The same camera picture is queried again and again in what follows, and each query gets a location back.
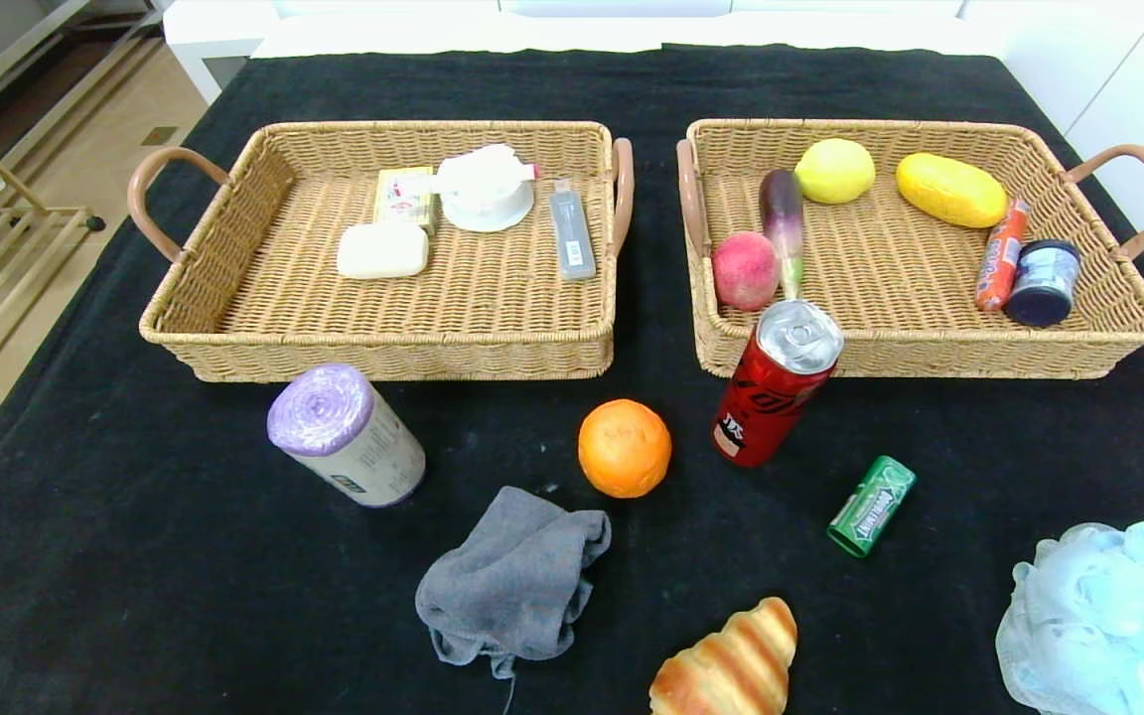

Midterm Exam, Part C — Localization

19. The orange fruit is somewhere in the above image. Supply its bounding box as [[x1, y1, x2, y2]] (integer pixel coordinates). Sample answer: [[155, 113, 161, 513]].
[[578, 398, 673, 500]]

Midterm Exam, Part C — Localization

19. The red soda can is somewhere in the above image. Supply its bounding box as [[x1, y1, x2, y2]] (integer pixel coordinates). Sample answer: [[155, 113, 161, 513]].
[[712, 299, 845, 469]]

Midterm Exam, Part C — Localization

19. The green gum box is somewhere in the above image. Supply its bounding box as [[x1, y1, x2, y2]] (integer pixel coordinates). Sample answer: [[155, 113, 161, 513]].
[[826, 455, 918, 559]]

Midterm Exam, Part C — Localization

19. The wicker basket holding toiletries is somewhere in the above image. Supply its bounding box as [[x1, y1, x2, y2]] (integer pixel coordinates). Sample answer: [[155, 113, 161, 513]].
[[127, 120, 636, 384]]

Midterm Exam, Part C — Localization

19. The wicker basket holding food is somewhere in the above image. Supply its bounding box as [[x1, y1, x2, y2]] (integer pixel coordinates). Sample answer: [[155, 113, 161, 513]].
[[676, 118, 1144, 380]]

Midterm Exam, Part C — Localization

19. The grey rectangular stick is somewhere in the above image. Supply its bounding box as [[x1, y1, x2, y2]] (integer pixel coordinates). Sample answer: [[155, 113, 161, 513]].
[[548, 179, 598, 281]]

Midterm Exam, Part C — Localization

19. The white round bowl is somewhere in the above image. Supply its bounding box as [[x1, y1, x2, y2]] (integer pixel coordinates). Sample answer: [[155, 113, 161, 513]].
[[430, 144, 541, 234]]

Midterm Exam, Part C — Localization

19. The pink peach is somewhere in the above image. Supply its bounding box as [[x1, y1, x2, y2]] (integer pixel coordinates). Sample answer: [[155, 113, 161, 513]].
[[711, 231, 782, 312]]

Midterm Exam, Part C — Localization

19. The white soap bar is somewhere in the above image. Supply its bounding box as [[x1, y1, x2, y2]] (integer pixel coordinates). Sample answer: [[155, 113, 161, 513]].
[[336, 222, 430, 280]]

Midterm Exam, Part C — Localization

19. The grey cloth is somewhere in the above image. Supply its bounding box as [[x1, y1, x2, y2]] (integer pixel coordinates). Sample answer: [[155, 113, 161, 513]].
[[415, 486, 613, 681]]

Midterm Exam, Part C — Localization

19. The small pale printed box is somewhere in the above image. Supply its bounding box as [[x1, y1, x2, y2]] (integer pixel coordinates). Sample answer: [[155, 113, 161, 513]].
[[374, 167, 437, 236]]

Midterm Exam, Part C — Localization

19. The purple trash bag roll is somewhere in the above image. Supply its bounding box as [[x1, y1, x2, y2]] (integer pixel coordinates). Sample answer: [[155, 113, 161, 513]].
[[266, 362, 427, 508]]

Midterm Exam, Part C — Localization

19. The purple eggplant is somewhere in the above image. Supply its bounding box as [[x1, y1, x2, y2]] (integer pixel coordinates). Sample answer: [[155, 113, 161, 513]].
[[759, 169, 806, 301]]

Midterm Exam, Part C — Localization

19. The yellow lemon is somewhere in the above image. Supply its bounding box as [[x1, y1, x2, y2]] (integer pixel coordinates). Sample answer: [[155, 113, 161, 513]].
[[794, 138, 877, 206]]

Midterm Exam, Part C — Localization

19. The croissant bread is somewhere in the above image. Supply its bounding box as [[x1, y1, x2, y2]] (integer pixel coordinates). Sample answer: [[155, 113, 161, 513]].
[[648, 596, 799, 715]]

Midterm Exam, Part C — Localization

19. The yellow oblong mango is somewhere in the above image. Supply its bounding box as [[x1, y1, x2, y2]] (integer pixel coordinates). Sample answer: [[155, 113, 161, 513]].
[[896, 152, 1009, 229]]

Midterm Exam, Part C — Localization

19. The black table cloth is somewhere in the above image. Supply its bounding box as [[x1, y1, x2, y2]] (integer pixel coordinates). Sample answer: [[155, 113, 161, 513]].
[[0, 42, 1144, 715]]

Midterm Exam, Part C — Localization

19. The orange sausage snack tube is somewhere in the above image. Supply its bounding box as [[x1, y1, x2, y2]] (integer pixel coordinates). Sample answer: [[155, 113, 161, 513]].
[[974, 197, 1032, 313]]

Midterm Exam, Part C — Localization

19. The dark blue jar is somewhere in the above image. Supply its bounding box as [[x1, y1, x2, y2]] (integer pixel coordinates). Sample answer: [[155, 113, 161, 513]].
[[1004, 239, 1082, 329]]

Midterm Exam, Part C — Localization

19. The light blue bath sponge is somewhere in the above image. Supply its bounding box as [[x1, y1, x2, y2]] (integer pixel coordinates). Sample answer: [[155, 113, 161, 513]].
[[995, 519, 1144, 715]]

